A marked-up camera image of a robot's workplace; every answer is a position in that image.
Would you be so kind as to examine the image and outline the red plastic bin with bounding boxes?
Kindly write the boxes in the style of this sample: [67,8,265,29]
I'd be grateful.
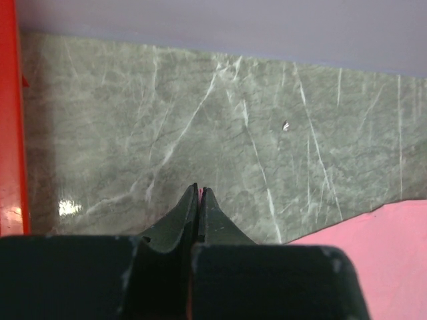
[1,1,30,237]

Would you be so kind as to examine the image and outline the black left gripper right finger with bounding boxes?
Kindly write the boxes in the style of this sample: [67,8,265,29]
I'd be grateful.
[199,187,256,245]

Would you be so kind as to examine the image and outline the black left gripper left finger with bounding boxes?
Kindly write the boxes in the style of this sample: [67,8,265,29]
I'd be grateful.
[140,183,199,253]

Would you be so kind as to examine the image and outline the pink t shirt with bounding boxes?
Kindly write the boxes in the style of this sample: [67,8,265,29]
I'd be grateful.
[186,201,426,319]

